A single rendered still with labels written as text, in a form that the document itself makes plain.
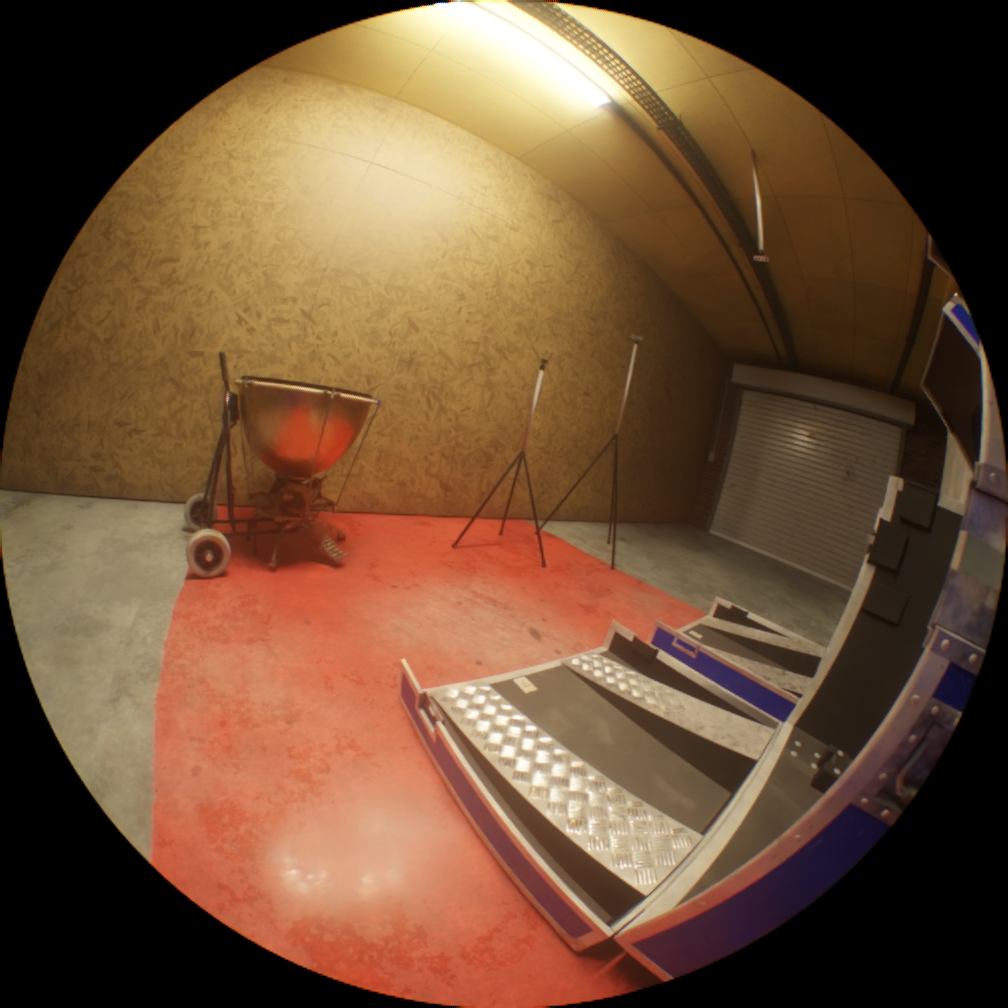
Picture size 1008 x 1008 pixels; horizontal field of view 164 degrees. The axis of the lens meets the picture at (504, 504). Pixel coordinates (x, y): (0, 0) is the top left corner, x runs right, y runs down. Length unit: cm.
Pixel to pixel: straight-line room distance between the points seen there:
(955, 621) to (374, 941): 81
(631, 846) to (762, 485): 597
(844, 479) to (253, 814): 656
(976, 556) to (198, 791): 107
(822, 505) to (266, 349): 677
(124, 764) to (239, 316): 218
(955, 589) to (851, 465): 602
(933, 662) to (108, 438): 289
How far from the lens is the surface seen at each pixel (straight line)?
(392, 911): 77
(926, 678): 31
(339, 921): 77
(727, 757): 109
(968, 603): 33
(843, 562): 626
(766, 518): 629
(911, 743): 33
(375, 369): 243
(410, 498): 264
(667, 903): 71
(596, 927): 67
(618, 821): 78
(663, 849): 76
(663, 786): 104
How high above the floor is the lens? 76
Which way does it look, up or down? 11 degrees down
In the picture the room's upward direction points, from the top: 13 degrees clockwise
